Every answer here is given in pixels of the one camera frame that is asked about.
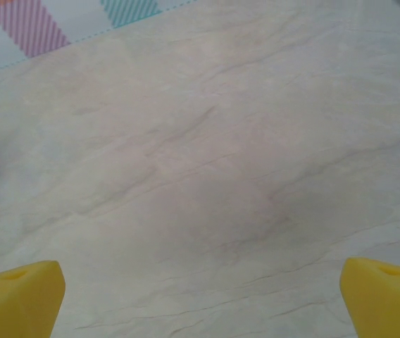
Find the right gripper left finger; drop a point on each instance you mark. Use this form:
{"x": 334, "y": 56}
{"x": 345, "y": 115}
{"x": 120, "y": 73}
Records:
{"x": 17, "y": 306}

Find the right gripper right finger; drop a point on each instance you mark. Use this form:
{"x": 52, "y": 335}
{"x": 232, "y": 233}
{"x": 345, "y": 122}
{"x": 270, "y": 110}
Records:
{"x": 386, "y": 306}

